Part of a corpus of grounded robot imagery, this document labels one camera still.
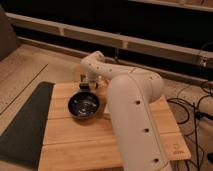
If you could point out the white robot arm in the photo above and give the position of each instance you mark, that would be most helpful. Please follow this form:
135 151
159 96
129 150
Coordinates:
129 93

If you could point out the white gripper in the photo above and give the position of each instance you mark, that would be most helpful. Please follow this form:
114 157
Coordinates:
88 82

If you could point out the dark blue bowl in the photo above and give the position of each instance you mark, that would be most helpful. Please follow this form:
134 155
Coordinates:
83 105

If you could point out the white window frame rail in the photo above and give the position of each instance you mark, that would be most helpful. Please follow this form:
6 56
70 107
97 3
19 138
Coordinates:
133 44

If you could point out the black floor mat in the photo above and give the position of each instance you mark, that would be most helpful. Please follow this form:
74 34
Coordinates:
22 140

